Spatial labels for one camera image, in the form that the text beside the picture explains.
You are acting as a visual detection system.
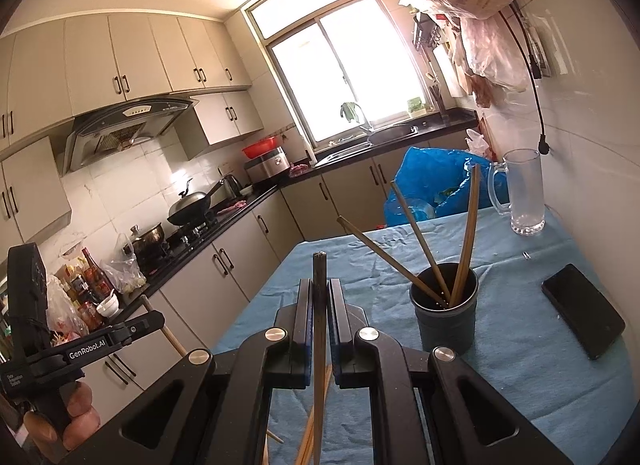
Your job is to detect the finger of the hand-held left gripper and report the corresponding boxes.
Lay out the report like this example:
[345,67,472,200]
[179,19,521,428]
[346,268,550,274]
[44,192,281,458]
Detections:
[107,310,166,346]

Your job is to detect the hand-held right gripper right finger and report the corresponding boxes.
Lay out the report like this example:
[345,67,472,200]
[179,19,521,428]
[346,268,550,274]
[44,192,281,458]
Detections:
[327,279,576,465]

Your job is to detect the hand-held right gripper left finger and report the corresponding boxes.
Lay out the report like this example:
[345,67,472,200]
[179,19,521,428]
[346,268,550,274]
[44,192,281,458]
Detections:
[60,279,316,465]

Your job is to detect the brown wooden chopstick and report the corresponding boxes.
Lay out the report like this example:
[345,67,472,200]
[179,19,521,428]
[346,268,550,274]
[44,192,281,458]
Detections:
[450,163,482,307]
[337,216,447,305]
[140,295,187,357]
[312,252,328,465]
[390,181,450,297]

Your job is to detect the black chopstick holder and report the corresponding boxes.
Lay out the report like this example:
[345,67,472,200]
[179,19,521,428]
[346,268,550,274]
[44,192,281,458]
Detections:
[409,262,479,356]

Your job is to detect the row of wooden chopsticks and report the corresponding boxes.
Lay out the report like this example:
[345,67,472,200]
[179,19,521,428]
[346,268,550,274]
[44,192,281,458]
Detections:
[267,365,335,465]

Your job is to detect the person's left hand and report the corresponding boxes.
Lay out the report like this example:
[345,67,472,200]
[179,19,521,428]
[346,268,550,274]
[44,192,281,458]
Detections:
[22,381,101,463]

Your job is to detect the white bowl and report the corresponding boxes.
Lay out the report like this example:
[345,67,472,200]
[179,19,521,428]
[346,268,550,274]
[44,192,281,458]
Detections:
[96,293,121,318]

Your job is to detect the cluster of condiment jars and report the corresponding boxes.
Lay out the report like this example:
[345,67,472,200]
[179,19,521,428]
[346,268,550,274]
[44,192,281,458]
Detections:
[45,255,101,346]

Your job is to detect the brown sauce bottle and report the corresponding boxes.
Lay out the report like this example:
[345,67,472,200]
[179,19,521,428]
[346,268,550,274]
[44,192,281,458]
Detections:
[81,247,113,296]

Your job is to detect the steel cooking pot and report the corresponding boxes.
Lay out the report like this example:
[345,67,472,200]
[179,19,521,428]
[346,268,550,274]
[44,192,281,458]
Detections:
[129,223,166,253]

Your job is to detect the beige lower kitchen cabinets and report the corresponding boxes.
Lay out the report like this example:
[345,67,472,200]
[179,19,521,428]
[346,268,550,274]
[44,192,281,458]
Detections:
[75,130,486,441]

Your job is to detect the beige kitchen cabinets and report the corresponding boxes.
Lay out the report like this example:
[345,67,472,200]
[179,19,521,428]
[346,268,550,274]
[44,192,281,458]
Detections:
[75,130,486,441]
[0,12,266,246]

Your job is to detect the black gas stove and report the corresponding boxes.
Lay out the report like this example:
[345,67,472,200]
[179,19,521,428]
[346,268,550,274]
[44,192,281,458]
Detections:
[135,217,221,271]

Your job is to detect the black wok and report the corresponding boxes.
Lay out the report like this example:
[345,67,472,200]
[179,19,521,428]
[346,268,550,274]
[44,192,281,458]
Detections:
[166,177,226,226]

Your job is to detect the black kitchen countertop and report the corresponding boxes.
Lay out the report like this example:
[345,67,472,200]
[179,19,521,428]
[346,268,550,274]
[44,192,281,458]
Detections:
[115,107,478,311]

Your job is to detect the steel rice cooker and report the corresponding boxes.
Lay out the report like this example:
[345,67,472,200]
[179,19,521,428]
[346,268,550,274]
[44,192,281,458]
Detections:
[245,147,291,183]

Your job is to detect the blue tablecloth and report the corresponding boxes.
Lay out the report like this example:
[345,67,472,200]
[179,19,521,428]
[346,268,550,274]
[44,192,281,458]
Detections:
[210,205,631,465]

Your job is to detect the blue plastic bag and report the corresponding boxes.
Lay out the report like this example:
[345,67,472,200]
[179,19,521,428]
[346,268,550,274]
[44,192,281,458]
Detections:
[382,146,511,228]

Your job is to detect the red plastic basin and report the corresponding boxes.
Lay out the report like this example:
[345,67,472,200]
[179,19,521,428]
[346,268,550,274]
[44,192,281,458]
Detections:
[242,137,281,158]

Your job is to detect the range hood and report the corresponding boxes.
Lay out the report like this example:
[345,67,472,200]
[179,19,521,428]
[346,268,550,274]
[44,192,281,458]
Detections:
[62,97,200,176]

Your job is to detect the steel sink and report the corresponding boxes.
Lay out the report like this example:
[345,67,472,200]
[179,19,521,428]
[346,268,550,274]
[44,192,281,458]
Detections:
[367,124,418,146]

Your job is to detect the steel faucet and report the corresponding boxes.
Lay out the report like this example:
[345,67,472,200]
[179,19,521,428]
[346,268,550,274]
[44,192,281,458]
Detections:
[350,102,376,133]

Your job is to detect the glass mug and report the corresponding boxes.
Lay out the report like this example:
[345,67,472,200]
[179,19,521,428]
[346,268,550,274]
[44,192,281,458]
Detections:
[487,149,547,237]

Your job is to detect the white plastic bag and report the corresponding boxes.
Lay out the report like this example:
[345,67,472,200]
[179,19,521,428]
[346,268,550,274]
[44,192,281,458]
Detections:
[465,127,493,156]

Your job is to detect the beige upper kitchen cabinets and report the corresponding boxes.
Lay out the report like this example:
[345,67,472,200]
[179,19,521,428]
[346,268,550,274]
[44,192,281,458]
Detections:
[0,12,266,246]

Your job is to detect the black smartphone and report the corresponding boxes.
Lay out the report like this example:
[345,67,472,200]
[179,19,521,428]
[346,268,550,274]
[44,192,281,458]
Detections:
[541,263,627,361]

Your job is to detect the kitchen window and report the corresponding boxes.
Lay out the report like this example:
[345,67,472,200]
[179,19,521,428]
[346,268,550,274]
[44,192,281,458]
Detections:
[242,0,436,150]

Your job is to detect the clear hanging plastic bag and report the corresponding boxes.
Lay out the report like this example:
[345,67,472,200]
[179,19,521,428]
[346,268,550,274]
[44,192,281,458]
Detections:
[450,15,531,108]

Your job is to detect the black cable with plug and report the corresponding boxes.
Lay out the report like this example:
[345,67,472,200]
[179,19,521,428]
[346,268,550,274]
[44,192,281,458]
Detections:
[497,0,551,156]

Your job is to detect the metal wall rack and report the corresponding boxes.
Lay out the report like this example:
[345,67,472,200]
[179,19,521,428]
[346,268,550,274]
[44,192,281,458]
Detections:
[412,12,451,53]

